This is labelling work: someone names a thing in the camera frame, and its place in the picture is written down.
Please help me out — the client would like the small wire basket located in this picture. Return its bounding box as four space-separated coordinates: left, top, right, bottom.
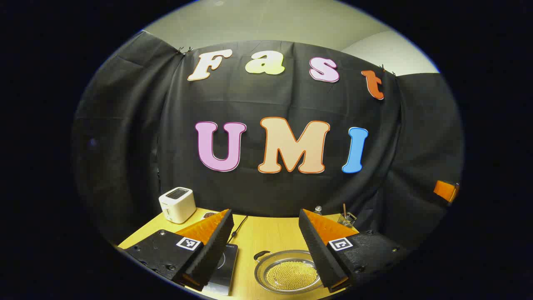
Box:
337 212 357 228

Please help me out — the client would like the black power cable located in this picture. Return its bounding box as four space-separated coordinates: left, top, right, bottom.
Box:
227 215 249 244

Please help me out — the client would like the steel pot with black handle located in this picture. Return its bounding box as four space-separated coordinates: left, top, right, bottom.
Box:
253 249 329 295

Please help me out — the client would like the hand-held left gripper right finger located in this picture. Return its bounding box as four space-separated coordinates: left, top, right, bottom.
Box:
298 209 411 293

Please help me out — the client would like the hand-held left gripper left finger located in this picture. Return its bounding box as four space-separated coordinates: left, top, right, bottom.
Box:
118 209 234 292

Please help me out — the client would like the white toaster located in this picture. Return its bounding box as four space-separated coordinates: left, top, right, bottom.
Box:
159 187 197 224

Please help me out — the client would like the black induction cooktop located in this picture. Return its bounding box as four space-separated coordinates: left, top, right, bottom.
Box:
203 243 239 296

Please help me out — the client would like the pile of yellow soybeans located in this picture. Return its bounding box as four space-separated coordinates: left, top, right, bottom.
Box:
266 260 320 291

